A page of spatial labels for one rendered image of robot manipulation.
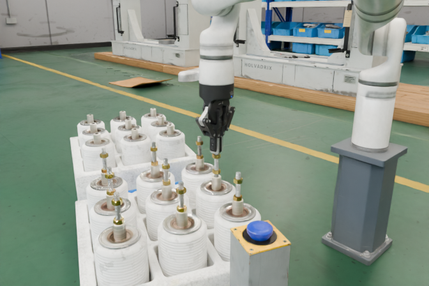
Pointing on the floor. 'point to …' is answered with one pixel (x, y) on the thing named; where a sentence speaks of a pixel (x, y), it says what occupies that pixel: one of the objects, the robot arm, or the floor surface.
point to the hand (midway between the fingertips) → (216, 143)
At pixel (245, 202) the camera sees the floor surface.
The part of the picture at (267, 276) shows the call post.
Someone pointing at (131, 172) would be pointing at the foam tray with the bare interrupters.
